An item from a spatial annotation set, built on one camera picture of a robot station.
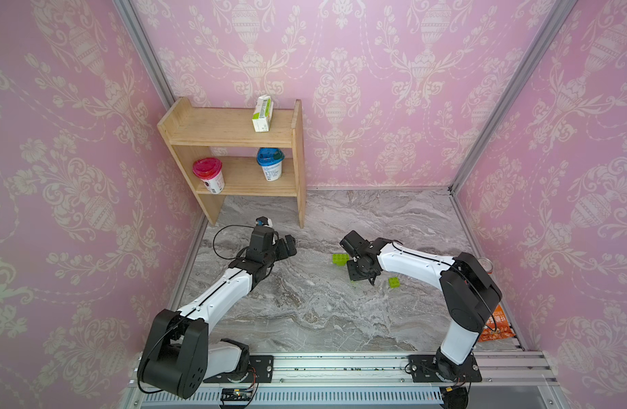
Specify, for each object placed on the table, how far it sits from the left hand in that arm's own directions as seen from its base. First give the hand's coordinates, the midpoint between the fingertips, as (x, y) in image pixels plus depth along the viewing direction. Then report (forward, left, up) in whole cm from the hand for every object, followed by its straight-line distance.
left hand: (286, 243), depth 88 cm
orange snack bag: (-25, -67, -7) cm, 71 cm away
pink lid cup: (+15, +25, +20) cm, 35 cm away
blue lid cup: (+23, +6, +19) cm, 30 cm away
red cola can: (-7, -67, 0) cm, 67 cm away
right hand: (-6, -25, -9) cm, 28 cm away
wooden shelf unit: (+41, +32, +6) cm, 52 cm away
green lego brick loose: (-9, -38, -10) cm, 40 cm away
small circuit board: (-42, +12, -15) cm, 46 cm away
